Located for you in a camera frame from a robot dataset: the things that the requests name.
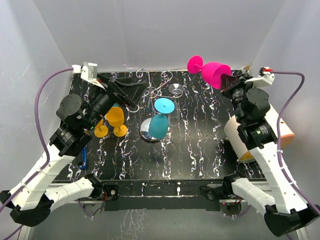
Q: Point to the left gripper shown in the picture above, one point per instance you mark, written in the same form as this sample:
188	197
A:
130	91

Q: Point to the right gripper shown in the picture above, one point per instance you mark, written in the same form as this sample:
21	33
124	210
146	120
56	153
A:
228	81

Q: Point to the magenta wine glass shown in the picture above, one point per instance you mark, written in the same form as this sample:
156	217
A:
211	72

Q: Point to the orange wine glass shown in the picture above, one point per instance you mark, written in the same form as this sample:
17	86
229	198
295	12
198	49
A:
101	130
116	119

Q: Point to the blue wine glass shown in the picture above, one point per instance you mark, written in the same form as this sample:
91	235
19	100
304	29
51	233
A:
159	123

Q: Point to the clear wine glass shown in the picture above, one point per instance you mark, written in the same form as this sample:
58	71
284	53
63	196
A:
177	90

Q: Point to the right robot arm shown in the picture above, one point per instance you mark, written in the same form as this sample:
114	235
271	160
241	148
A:
287	210

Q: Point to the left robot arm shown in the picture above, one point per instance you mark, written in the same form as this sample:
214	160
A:
31	201

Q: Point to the chrome wine glass rack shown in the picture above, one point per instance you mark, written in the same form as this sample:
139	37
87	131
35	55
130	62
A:
152	93

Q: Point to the blue carabiner clip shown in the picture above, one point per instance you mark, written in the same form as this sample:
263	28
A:
82	163

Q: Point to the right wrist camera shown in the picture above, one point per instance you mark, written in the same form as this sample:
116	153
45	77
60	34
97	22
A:
265	78

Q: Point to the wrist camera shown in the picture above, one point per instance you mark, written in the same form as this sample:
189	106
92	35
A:
88	72
265	78

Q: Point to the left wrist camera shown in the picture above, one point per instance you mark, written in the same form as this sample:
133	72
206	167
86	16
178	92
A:
88	72

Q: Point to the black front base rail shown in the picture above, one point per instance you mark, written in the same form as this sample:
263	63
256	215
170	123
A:
175	194

